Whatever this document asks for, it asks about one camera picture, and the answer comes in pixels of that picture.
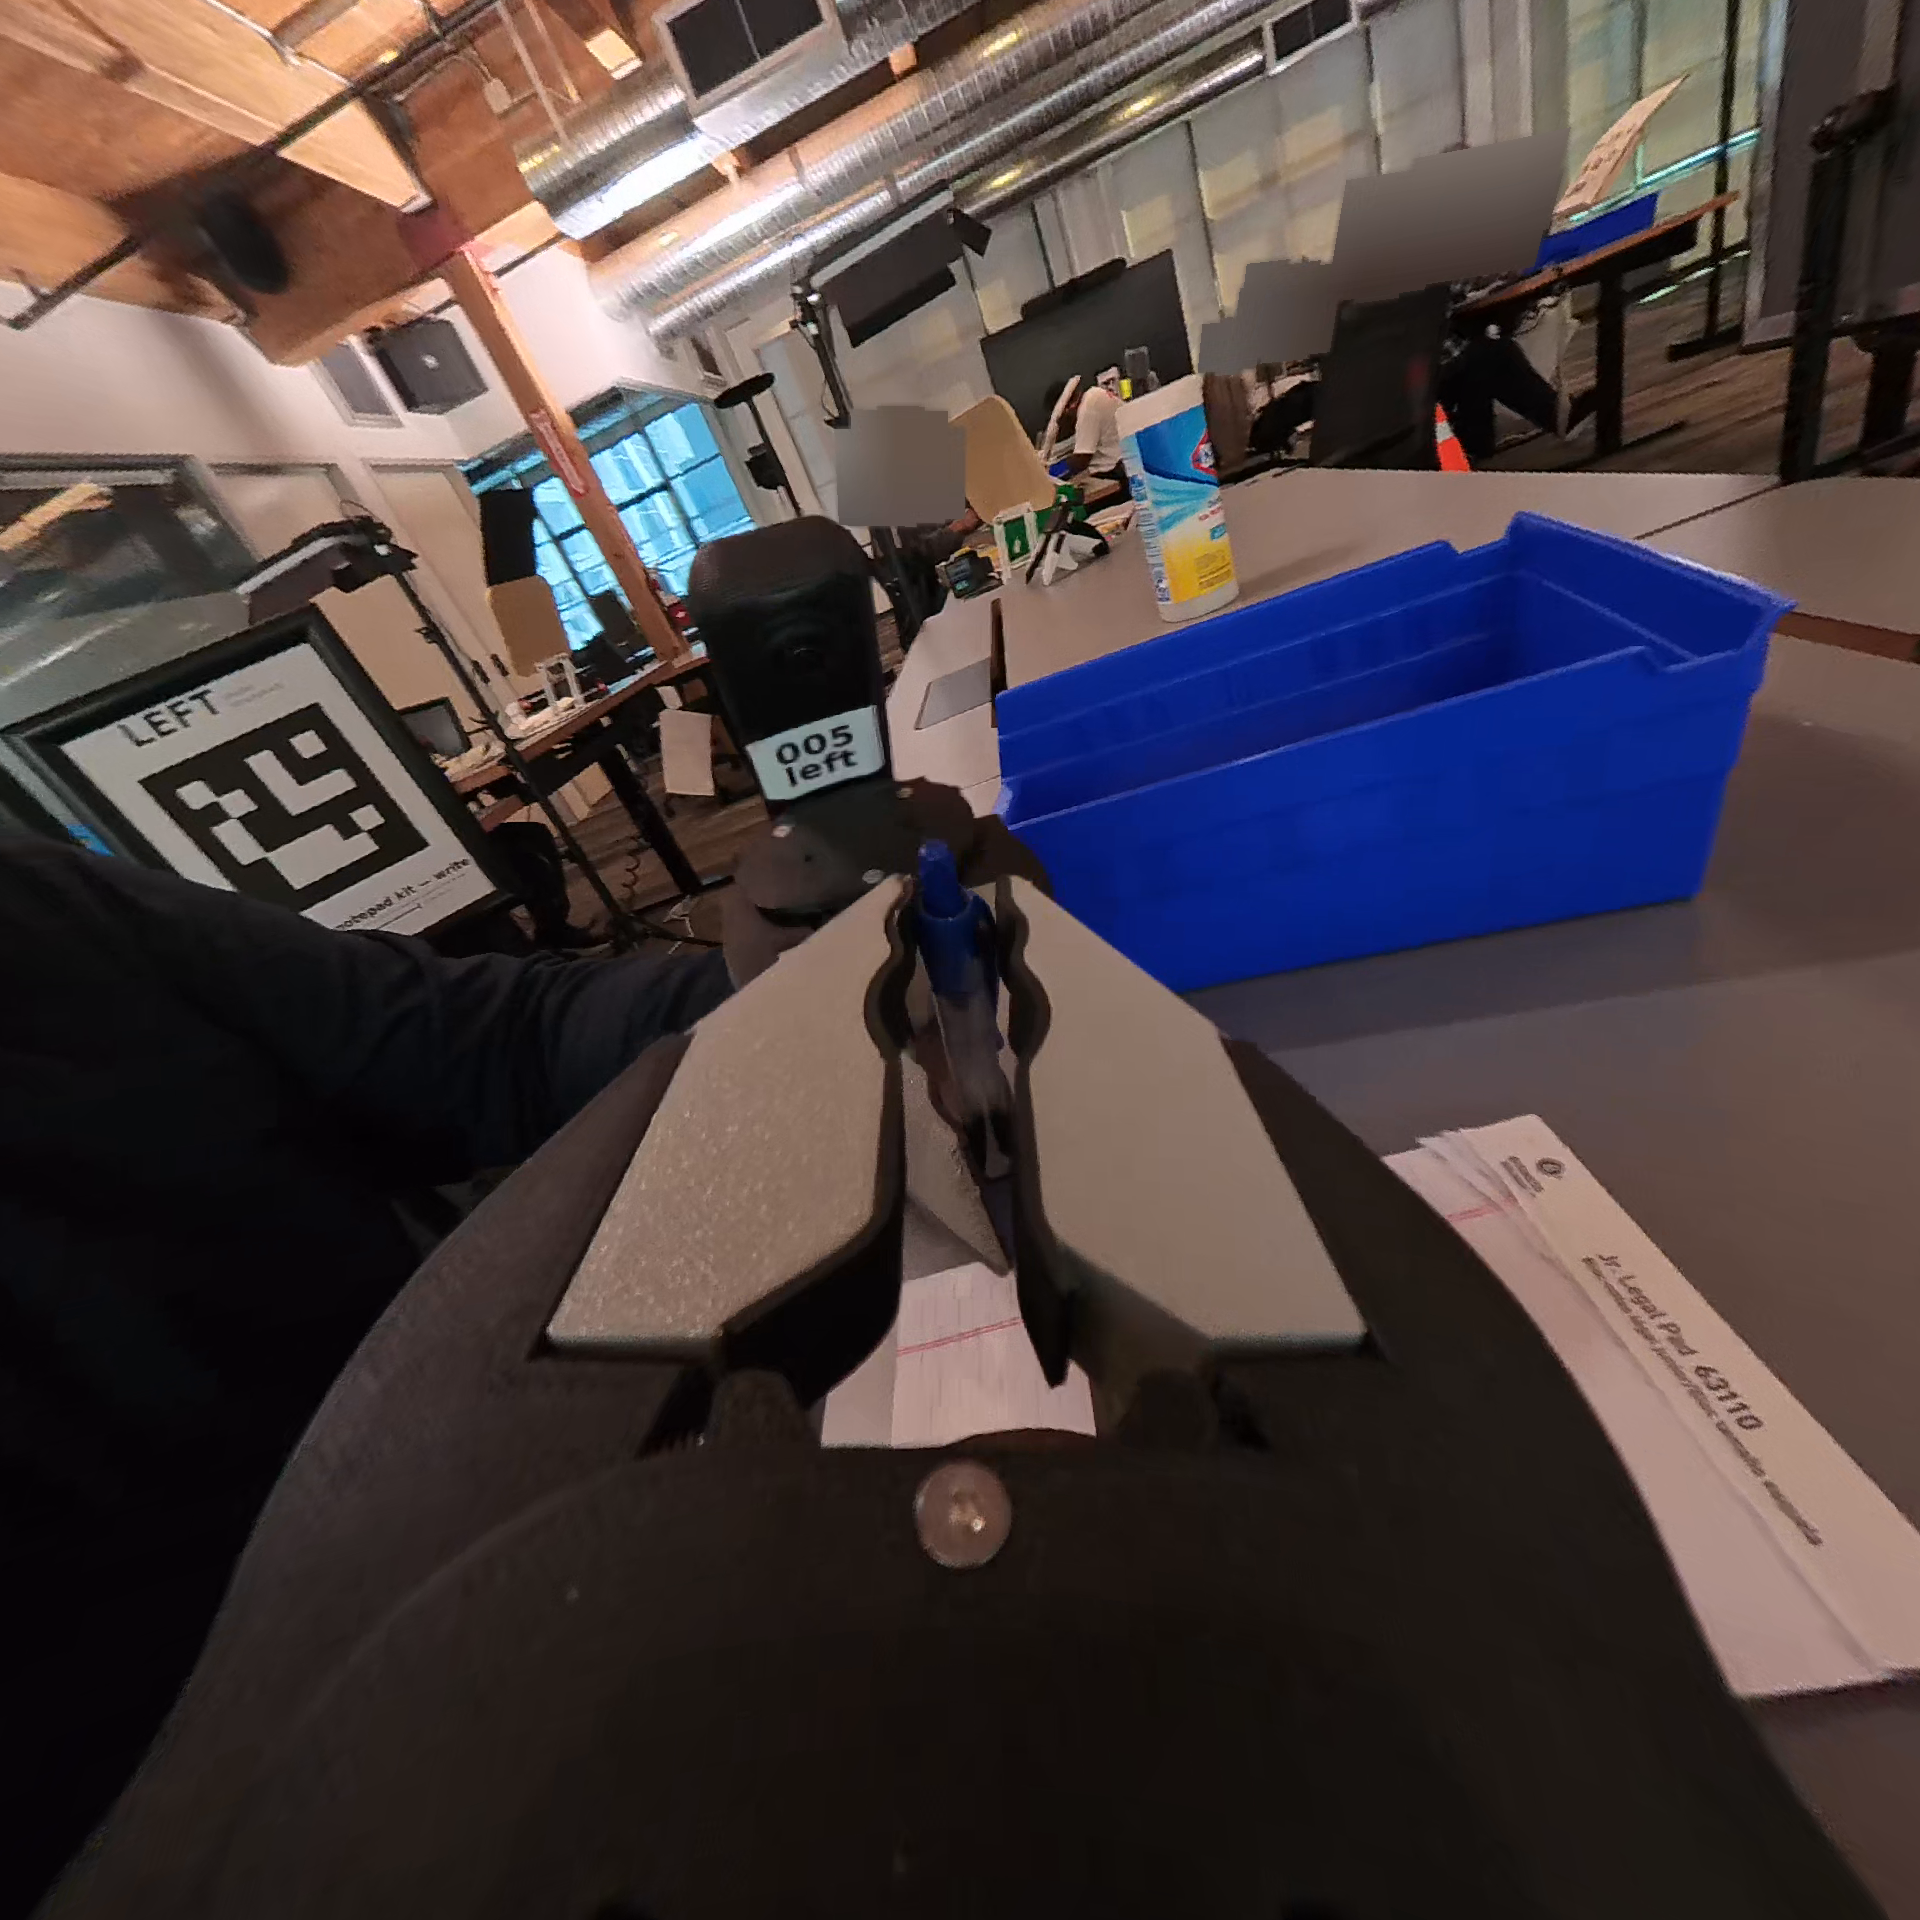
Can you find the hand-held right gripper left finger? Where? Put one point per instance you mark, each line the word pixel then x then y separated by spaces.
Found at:
pixel 734 1185

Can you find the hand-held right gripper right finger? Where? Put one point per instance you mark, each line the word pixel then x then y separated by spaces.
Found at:
pixel 1185 1201

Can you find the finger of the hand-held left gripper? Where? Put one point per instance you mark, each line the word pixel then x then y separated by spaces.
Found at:
pixel 934 1201

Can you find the blue pen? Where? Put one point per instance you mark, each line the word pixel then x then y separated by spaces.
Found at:
pixel 954 961

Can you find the white lined notepad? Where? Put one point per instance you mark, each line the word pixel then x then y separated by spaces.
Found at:
pixel 1576 1290

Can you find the person's left forearm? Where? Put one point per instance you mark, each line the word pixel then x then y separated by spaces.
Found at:
pixel 376 1036

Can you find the white paper sheet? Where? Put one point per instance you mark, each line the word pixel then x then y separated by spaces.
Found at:
pixel 689 749

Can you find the wooden desk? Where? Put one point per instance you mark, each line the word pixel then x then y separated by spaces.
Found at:
pixel 599 720
pixel 1622 247

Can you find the green and white sign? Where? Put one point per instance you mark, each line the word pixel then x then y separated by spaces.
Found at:
pixel 1021 540

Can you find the wooden pillar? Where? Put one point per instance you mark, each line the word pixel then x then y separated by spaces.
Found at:
pixel 569 451

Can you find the tan chair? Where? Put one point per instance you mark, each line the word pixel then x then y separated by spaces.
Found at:
pixel 1001 451

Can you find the ceiling-hung black monitor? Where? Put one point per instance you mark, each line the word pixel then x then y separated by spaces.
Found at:
pixel 901 276

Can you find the blue plastic bin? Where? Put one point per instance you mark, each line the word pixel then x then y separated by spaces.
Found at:
pixel 1349 810

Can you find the wipes canister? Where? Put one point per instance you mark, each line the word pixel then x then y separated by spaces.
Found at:
pixel 1185 509

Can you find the large black monitor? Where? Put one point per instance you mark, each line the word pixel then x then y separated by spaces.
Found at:
pixel 1080 339

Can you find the black framed marker sign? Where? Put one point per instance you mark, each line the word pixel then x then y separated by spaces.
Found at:
pixel 255 780

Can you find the orange traffic cone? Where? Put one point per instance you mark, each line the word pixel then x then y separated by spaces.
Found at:
pixel 1450 437

